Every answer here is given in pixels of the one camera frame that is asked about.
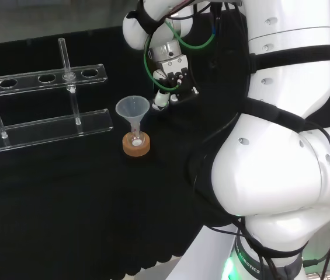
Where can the clear acrylic funnel stand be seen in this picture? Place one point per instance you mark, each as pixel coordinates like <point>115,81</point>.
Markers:
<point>50,122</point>

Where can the small glass round-bottom flask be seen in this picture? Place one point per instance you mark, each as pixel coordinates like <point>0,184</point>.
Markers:
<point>137,141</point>

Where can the black bench cloth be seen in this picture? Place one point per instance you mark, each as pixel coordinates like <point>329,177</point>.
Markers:
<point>80,204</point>

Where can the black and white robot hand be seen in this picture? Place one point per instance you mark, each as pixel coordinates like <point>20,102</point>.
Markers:
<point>172,70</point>

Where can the translucent plastic weighing funnel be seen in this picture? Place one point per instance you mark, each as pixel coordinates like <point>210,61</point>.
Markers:
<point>132,108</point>

